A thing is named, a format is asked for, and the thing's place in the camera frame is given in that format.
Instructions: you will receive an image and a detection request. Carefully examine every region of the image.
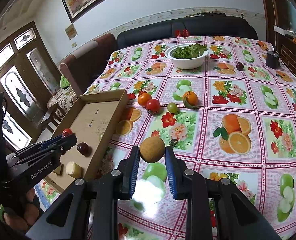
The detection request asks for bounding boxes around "green tomato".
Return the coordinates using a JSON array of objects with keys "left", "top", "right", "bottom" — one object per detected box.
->
[{"left": 167, "top": 102, "right": 178, "bottom": 114}]

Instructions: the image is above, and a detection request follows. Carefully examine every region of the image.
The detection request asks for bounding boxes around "red bag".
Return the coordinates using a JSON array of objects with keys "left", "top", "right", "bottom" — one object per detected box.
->
[{"left": 174, "top": 29, "right": 190, "bottom": 37}]

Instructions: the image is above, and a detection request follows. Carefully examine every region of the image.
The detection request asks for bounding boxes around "large red tomato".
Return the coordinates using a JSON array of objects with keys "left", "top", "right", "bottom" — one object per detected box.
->
[{"left": 62, "top": 128, "right": 73, "bottom": 134}]

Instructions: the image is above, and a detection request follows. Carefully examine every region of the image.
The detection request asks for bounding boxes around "black cup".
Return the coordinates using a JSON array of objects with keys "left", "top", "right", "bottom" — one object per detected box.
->
[{"left": 266, "top": 50, "right": 280, "bottom": 69}]

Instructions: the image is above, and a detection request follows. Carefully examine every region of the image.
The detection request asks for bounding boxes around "small wooden stool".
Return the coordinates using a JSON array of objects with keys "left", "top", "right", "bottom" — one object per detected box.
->
[{"left": 37, "top": 103, "right": 64, "bottom": 133}]

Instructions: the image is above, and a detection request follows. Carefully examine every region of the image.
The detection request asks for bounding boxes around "round beige cake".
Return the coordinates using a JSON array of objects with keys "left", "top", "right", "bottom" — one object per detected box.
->
[{"left": 65, "top": 161, "right": 82, "bottom": 179}]

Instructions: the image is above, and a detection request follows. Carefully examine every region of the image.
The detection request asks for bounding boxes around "small wall plaque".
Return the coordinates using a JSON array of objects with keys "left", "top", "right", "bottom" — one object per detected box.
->
[{"left": 65, "top": 24, "right": 78, "bottom": 40}]

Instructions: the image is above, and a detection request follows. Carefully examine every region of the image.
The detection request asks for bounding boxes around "person left hand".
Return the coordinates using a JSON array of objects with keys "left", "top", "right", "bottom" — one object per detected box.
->
[{"left": 3, "top": 188, "right": 43, "bottom": 233}]

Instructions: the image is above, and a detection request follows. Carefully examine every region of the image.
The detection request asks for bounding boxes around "green cushion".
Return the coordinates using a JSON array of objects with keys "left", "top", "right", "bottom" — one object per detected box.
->
[{"left": 59, "top": 75, "right": 70, "bottom": 89}]

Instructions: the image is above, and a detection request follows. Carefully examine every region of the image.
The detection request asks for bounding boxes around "wooden glass door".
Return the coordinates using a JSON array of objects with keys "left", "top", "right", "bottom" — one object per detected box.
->
[{"left": 0, "top": 22, "right": 60, "bottom": 150}]

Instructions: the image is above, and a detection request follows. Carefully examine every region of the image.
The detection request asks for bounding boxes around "small dark plum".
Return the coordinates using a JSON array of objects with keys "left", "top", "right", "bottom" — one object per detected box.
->
[{"left": 236, "top": 62, "right": 244, "bottom": 71}]

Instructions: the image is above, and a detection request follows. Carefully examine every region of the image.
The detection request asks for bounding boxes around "cardboard box tray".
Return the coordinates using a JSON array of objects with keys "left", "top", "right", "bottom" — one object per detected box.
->
[{"left": 45, "top": 89, "right": 128, "bottom": 193}]

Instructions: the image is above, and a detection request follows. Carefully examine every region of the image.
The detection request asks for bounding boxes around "dark red tomato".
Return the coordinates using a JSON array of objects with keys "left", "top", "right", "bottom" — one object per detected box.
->
[{"left": 62, "top": 133, "right": 70, "bottom": 138}]

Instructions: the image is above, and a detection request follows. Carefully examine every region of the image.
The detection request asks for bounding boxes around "fruit print tablecloth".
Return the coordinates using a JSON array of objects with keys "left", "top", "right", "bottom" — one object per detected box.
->
[{"left": 84, "top": 36, "right": 296, "bottom": 239}]

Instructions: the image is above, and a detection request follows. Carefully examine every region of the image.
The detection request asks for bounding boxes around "beige cake block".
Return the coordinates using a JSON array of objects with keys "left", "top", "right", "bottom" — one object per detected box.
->
[{"left": 53, "top": 164, "right": 63, "bottom": 176}]

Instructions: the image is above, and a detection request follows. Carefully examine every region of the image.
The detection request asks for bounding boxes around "floral covered seat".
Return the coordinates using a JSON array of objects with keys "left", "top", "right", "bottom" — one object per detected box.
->
[{"left": 46, "top": 86, "right": 78, "bottom": 112}]

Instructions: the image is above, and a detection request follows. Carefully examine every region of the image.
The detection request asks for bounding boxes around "mandarin with green leaf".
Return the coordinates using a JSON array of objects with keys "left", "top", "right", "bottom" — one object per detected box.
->
[{"left": 183, "top": 92, "right": 198, "bottom": 109}]

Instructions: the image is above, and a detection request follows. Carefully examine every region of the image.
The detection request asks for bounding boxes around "white bowl of greens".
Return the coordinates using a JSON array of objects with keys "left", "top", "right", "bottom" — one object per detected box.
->
[{"left": 165, "top": 43, "right": 209, "bottom": 70}]

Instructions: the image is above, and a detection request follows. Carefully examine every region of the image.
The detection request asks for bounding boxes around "brown round fruit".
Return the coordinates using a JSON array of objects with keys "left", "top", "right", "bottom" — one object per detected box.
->
[{"left": 139, "top": 137, "right": 165, "bottom": 163}]

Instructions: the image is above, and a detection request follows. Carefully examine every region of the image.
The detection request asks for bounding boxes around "black leather sofa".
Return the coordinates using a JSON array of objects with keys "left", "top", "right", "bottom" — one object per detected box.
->
[{"left": 116, "top": 13, "right": 258, "bottom": 49}]

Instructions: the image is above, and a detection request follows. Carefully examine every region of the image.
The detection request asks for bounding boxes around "small red tomato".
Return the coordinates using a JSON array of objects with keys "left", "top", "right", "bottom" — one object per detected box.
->
[{"left": 146, "top": 99, "right": 160, "bottom": 115}]

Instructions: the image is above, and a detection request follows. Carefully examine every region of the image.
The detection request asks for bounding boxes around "orange mandarin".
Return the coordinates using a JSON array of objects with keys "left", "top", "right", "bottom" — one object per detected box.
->
[{"left": 137, "top": 92, "right": 152, "bottom": 107}]

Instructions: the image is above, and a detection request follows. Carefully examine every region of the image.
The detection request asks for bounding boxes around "maroon armchair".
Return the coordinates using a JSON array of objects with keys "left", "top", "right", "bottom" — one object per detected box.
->
[{"left": 59, "top": 34, "right": 116, "bottom": 96}]

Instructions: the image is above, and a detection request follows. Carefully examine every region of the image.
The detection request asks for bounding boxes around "dark purple plum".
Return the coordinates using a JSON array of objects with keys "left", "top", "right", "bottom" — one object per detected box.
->
[{"left": 76, "top": 142, "right": 89, "bottom": 155}]

